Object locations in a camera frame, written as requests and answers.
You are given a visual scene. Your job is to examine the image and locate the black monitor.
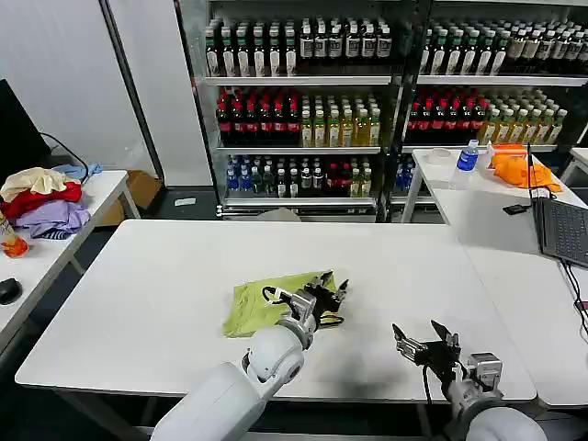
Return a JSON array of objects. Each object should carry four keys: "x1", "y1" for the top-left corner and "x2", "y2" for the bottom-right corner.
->
[{"x1": 0, "y1": 77, "x2": 52, "y2": 186}]

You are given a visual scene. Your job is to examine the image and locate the black laptop cables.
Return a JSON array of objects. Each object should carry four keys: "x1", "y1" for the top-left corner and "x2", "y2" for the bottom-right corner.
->
[{"x1": 559, "y1": 258, "x2": 588, "y2": 342}]

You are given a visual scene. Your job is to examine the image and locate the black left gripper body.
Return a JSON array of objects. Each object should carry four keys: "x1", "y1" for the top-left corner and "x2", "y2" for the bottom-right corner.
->
[{"x1": 302, "y1": 284, "x2": 344, "y2": 319}]

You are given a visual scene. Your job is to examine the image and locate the brown cardboard box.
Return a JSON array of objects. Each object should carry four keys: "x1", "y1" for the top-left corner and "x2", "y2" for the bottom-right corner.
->
[{"x1": 97, "y1": 169, "x2": 164, "y2": 227}]

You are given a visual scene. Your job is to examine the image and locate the white desk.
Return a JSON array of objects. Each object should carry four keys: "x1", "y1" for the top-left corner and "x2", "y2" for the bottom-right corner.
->
[{"x1": 0, "y1": 169, "x2": 141, "y2": 368}]

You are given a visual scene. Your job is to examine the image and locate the light blue cloth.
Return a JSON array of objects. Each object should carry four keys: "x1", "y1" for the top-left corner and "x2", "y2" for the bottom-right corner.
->
[{"x1": 51, "y1": 161, "x2": 105, "y2": 186}]

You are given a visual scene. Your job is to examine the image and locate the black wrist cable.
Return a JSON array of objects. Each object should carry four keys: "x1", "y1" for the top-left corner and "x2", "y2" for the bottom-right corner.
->
[
  {"x1": 260, "y1": 285, "x2": 288, "y2": 308},
  {"x1": 421, "y1": 361, "x2": 435, "y2": 406}
]

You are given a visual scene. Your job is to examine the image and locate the yellow-green shirt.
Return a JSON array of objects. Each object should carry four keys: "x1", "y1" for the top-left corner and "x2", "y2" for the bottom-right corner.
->
[{"x1": 221, "y1": 269, "x2": 350, "y2": 340}]

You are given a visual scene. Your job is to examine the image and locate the orange cloth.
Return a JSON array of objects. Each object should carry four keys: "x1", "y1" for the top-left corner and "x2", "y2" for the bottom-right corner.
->
[{"x1": 491, "y1": 142, "x2": 564, "y2": 195}]

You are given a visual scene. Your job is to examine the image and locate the black wall strip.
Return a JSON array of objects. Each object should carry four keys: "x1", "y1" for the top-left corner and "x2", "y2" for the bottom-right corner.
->
[{"x1": 98, "y1": 0, "x2": 166, "y2": 189}]

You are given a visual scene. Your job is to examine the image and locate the black computer mouse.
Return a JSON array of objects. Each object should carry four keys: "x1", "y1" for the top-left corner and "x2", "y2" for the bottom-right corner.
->
[{"x1": 0, "y1": 277, "x2": 22, "y2": 305}]

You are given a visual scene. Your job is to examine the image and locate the beige cloth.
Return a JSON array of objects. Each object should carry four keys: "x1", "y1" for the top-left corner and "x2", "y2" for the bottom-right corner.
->
[{"x1": 0, "y1": 166, "x2": 71, "y2": 202}]

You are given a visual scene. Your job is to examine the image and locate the purple cloth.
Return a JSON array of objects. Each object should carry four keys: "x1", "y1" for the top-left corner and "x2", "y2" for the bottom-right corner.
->
[{"x1": 15, "y1": 198, "x2": 92, "y2": 242}]

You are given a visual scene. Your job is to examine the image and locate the blue-label water bottle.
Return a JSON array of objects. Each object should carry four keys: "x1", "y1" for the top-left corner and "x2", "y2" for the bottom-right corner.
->
[{"x1": 449, "y1": 139, "x2": 481, "y2": 191}]

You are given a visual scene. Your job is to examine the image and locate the shelf unit with drink bottles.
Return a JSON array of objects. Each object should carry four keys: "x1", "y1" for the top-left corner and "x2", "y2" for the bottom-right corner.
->
[
  {"x1": 390, "y1": 0, "x2": 588, "y2": 212},
  {"x1": 176, "y1": 0, "x2": 408, "y2": 221}
]

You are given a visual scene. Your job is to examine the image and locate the black monitor cable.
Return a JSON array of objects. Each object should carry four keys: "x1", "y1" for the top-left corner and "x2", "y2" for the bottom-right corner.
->
[{"x1": 39, "y1": 131, "x2": 91, "y2": 186}]

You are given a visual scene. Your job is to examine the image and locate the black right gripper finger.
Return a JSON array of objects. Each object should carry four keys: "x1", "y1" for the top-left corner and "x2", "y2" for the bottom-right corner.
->
[
  {"x1": 430, "y1": 319, "x2": 461, "y2": 351},
  {"x1": 390, "y1": 322, "x2": 423, "y2": 357}
]

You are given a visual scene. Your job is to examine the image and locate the orange snack packet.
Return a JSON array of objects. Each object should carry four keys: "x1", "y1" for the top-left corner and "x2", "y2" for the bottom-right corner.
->
[{"x1": 0, "y1": 214, "x2": 30, "y2": 259}]

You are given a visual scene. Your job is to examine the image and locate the grey object on floor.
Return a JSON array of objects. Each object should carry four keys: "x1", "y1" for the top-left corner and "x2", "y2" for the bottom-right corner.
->
[{"x1": 255, "y1": 207, "x2": 303, "y2": 223}]

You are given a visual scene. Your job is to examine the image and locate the white side table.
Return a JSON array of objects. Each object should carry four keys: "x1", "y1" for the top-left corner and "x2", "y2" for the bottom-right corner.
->
[{"x1": 400, "y1": 146, "x2": 588, "y2": 258}]

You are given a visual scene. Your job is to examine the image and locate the white tape roll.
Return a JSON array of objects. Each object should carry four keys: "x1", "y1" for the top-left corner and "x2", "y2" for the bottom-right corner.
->
[{"x1": 422, "y1": 147, "x2": 457, "y2": 164}]

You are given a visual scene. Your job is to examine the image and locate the dark grey laptop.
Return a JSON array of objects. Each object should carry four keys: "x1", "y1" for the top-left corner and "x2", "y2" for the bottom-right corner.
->
[{"x1": 526, "y1": 141, "x2": 588, "y2": 270}]

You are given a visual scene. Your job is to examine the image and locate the red cloth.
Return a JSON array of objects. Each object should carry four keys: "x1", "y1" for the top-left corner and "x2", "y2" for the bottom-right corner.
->
[{"x1": 0, "y1": 180, "x2": 85, "y2": 221}]

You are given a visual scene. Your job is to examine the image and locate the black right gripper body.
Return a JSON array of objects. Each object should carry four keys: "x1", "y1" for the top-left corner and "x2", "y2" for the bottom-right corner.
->
[{"x1": 412, "y1": 338, "x2": 463, "y2": 383}]

